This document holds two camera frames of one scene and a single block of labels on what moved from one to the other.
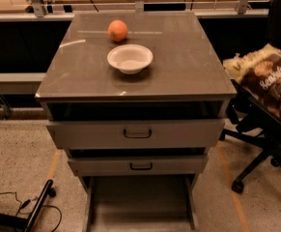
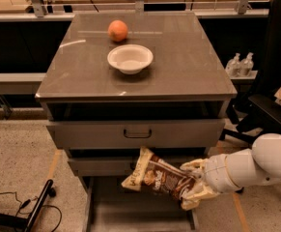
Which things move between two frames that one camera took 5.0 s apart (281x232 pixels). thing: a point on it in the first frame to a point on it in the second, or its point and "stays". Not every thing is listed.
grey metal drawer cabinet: (137, 100) stays
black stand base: (2, 218) stays
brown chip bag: (266, 74) to (151, 171)
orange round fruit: (118, 30) stays
